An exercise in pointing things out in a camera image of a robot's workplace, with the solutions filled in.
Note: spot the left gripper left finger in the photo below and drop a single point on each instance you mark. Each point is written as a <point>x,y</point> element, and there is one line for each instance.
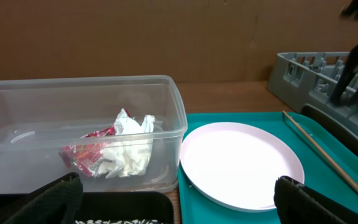
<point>56,202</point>

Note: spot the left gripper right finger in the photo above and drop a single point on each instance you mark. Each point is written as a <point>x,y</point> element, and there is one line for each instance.
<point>299,204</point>

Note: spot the red snack wrapper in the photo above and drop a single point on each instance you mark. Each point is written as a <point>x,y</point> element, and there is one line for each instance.
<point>84,157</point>

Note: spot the white round plate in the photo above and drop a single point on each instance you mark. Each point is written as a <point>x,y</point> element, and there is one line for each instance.
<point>237,165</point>

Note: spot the white tissue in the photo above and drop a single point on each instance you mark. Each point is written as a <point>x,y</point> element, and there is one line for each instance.
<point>129,146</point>

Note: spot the grey plastic dishwasher rack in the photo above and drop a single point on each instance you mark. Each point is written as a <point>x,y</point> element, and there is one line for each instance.
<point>300,78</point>

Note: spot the clear plastic waste bin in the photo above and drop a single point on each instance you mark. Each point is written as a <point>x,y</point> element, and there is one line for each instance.
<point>39,117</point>

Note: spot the teal serving tray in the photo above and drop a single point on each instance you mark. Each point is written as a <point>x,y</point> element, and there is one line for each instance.
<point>197,209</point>

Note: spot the left wooden chopstick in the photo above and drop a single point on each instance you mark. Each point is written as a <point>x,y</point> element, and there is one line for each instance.
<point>324,154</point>

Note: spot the black plastic tray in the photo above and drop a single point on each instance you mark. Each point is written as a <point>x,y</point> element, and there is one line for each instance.
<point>125,206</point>

